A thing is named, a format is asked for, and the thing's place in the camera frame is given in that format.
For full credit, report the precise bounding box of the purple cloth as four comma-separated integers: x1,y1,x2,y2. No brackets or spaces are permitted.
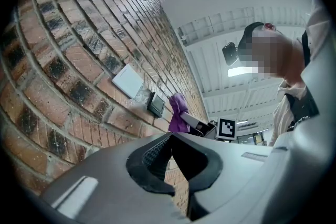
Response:
167,93,191,133

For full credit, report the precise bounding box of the black head camera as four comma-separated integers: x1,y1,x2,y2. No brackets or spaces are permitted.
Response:
222,41,240,66

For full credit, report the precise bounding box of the white wall switch plate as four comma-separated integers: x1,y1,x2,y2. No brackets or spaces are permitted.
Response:
111,63,145,99

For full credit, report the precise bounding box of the black chest harness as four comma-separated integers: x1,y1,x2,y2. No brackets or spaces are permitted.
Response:
285,90,320,131

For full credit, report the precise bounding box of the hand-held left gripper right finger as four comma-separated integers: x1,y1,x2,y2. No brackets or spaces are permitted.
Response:
172,132,274,221

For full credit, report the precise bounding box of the rectangular ceiling light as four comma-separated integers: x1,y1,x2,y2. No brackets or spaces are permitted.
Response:
227,66,255,78

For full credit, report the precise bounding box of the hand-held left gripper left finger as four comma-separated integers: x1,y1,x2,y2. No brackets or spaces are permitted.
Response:
39,132,190,224

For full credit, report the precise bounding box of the person's head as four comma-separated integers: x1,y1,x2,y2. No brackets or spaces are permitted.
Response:
240,26,307,82

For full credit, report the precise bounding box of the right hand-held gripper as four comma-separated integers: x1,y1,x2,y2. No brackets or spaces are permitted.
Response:
181,112,238,143

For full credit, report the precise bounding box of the black wall socket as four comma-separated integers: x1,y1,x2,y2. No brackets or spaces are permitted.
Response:
146,91,166,118

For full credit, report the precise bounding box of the black head strap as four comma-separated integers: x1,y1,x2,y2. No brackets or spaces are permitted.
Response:
237,22,266,61

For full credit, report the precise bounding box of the person's torso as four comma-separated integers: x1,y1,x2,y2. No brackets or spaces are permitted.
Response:
268,80,312,147

